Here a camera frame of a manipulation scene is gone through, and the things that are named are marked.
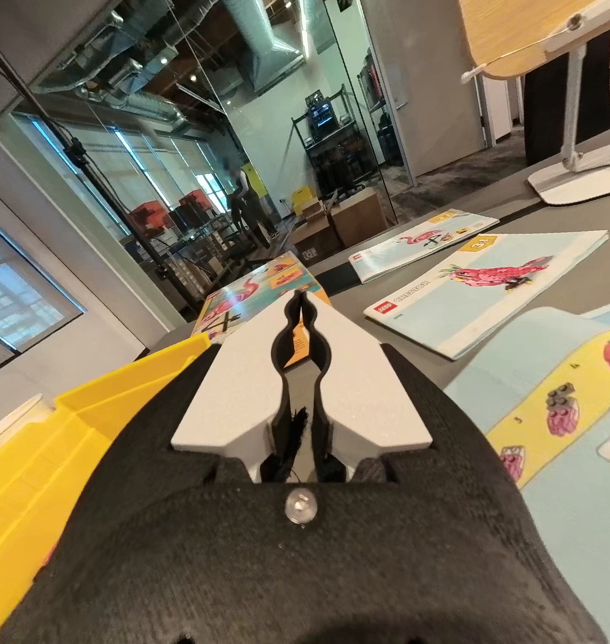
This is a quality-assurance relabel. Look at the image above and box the wooden book stand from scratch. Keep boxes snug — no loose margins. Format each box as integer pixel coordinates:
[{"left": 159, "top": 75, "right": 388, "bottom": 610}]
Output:
[{"left": 458, "top": 0, "right": 610, "bottom": 206}]

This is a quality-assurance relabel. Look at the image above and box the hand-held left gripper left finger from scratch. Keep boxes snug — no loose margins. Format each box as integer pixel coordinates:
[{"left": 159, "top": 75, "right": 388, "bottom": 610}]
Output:
[{"left": 171, "top": 291, "right": 304, "bottom": 484}]

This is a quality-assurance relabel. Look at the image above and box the bird cover instruction booklet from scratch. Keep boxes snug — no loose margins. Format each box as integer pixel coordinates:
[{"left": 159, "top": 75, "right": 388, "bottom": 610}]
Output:
[{"left": 364, "top": 230, "right": 609, "bottom": 361}]

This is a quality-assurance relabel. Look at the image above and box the toy brick set box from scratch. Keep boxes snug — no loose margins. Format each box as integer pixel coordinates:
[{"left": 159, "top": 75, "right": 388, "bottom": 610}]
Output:
[{"left": 190, "top": 252, "right": 333, "bottom": 370}]

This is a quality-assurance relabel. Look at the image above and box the yellow plastic bin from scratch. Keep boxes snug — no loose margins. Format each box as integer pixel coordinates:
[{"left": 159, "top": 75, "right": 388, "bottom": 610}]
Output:
[{"left": 0, "top": 334, "right": 212, "bottom": 574}]

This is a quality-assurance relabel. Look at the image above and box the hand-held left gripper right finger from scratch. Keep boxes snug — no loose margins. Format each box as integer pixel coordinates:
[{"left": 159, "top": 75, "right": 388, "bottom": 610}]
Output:
[{"left": 305, "top": 292, "right": 433, "bottom": 482}]

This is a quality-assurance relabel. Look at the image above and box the black metal shelf rack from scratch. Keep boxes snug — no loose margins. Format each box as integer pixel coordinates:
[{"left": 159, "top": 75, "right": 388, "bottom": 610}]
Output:
[{"left": 291, "top": 86, "right": 367, "bottom": 193}]

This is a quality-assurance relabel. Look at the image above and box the cardboard box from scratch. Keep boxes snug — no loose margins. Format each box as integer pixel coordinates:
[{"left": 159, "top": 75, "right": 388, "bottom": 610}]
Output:
[
  {"left": 330, "top": 189, "right": 392, "bottom": 248},
  {"left": 290, "top": 221, "right": 343, "bottom": 263}
]

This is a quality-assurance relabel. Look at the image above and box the black tripod pole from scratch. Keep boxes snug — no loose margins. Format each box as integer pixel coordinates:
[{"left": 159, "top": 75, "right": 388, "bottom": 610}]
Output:
[{"left": 0, "top": 30, "right": 201, "bottom": 314}]

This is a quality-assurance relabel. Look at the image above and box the flamingo cover instruction booklet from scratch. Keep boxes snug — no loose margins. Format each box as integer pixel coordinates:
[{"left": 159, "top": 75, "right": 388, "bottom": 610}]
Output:
[{"left": 348, "top": 209, "right": 500, "bottom": 284}]

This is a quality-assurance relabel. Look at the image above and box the open instruction booklet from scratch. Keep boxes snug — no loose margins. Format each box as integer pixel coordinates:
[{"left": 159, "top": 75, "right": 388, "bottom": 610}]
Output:
[{"left": 443, "top": 307, "right": 610, "bottom": 644}]

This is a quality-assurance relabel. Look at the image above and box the silver air duct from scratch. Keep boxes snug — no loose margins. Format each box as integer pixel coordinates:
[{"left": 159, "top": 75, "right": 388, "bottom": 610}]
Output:
[{"left": 223, "top": 0, "right": 307, "bottom": 95}]

